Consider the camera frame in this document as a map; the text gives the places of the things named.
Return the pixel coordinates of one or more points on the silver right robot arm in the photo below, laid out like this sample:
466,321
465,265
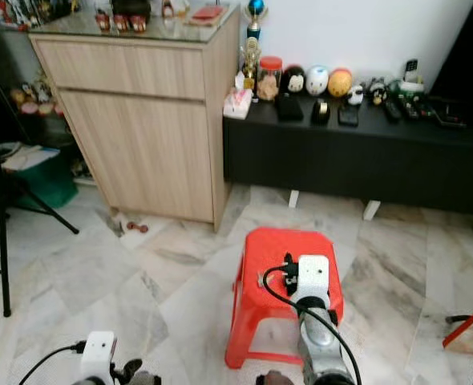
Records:
323,345

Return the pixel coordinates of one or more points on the red plastic stool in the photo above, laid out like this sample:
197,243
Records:
268,245

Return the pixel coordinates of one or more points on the black low console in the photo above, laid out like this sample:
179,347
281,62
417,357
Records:
349,160

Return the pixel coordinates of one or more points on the small red floor object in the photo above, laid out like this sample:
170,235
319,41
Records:
137,228

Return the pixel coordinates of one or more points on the black rounded gadget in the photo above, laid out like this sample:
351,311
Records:
321,113

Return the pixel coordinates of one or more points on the black wallet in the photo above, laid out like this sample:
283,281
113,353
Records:
290,110

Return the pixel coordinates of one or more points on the black flat phone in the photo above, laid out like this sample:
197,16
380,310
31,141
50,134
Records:
349,116

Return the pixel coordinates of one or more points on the pink white small box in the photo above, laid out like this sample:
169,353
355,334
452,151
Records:
237,104

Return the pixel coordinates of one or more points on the black tripod stand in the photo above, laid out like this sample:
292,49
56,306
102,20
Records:
4,241

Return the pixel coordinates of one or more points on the small panda figurine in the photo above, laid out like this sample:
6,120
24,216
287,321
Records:
356,95

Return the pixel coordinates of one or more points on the black egg figurine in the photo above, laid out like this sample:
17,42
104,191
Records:
293,81

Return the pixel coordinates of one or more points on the black remote control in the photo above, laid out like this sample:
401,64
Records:
393,110

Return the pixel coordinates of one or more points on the white egg figurine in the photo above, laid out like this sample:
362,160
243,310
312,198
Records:
317,81

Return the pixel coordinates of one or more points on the clear jar with red lid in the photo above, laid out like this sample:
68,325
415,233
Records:
269,79

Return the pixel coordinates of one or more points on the yellow egg figurine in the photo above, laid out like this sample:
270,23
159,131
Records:
340,83

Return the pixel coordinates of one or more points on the light wooden cabinet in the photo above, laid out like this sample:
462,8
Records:
148,136

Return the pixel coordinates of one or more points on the small dark toy figure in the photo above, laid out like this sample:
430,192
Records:
377,91

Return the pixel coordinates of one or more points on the green storage box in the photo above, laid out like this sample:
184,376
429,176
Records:
52,183

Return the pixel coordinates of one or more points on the gold trophy with blue ball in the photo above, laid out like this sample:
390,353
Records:
253,48

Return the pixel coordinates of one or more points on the red flat box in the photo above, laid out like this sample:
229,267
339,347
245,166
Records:
207,14

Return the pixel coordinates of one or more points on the dark red figurine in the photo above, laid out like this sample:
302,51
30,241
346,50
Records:
126,16

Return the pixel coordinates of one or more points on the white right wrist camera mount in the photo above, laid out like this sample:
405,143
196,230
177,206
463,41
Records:
313,276

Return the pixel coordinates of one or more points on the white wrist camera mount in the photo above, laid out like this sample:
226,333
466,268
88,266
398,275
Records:
313,276
99,353

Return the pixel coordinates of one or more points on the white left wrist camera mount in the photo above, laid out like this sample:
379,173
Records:
99,353

